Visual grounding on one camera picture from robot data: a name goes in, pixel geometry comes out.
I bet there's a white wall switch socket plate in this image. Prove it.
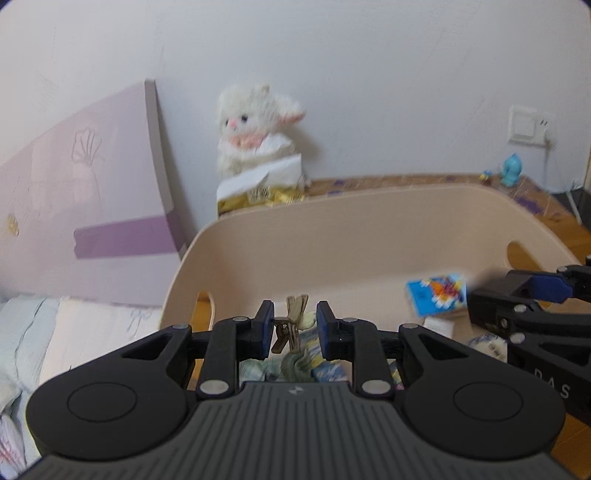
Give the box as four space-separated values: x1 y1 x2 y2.
508 105 556 148

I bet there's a blue white patterned tissue pack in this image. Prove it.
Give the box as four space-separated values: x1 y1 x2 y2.
466 333 509 364

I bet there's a pink purple headboard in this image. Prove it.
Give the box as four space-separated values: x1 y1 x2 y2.
0 79 188 308

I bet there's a white plush lamb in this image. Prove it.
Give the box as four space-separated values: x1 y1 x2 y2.
216 84 308 181

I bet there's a black side table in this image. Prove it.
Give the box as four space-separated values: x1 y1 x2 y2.
551 188 591 234

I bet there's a beige plastic storage bin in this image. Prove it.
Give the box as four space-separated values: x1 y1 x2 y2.
161 182 583 393

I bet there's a cartoon print tissue pack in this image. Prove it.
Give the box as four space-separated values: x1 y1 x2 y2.
405 273 468 319

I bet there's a white pillow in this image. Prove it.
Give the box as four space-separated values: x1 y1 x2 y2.
41 298 164 385

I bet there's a blue toy figure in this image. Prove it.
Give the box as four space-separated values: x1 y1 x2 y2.
499 154 525 188

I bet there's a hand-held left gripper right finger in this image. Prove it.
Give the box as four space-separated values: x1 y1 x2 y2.
316 301 468 401

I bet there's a floral blanket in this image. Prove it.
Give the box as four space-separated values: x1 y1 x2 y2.
0 406 40 476

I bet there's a white paper sheet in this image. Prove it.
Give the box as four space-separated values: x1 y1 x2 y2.
217 134 305 200

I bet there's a blue checked pillow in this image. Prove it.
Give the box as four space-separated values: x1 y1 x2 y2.
0 295 61 407

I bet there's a brown purple printed mat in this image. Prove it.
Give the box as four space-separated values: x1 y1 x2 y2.
305 173 573 228

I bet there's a white power cable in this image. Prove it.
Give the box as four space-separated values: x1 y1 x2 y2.
545 138 583 226

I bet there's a gold box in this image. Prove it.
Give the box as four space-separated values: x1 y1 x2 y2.
217 181 308 217

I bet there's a green checked scrunchie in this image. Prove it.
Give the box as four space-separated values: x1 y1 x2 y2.
240 311 320 383

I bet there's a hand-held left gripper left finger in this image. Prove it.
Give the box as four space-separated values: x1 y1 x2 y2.
121 300 277 401

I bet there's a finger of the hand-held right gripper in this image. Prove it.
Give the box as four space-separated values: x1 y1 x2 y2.
467 287 591 356
505 264 591 305

